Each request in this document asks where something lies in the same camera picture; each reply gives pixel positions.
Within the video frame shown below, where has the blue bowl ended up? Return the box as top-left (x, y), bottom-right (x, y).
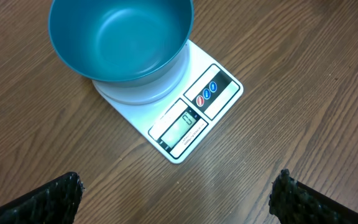
top-left (48, 0), bottom-right (194, 82)

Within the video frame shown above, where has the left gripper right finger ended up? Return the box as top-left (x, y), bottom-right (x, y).
top-left (268, 169), bottom-right (358, 224)

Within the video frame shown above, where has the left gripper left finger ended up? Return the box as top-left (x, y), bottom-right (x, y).
top-left (0, 172), bottom-right (85, 224)

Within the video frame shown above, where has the white digital kitchen scale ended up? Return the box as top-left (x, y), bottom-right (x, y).
top-left (93, 40), bottom-right (244, 164)

